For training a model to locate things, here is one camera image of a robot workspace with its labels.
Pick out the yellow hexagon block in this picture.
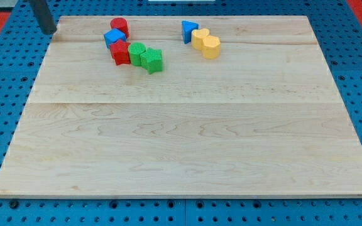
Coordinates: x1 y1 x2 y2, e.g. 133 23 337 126
202 35 221 59

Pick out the green cylinder block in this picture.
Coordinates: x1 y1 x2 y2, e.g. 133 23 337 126
128 42 146 67

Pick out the blue triangle block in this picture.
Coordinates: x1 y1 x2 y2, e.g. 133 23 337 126
182 20 199 44

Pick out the green star block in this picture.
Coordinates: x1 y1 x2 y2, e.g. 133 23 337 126
140 48 163 74

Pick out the yellow heart block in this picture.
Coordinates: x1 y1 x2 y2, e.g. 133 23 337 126
191 28 210 50

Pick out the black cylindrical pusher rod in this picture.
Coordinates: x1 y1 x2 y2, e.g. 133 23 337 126
29 0 57 35

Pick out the light wooden board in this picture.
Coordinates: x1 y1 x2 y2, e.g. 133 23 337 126
0 16 362 199

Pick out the red cylinder block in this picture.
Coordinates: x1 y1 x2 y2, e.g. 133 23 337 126
110 17 129 38

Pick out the red star block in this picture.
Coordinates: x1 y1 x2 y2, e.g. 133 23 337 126
109 40 131 65

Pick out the blue cube block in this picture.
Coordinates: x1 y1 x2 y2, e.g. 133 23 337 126
104 28 126 48

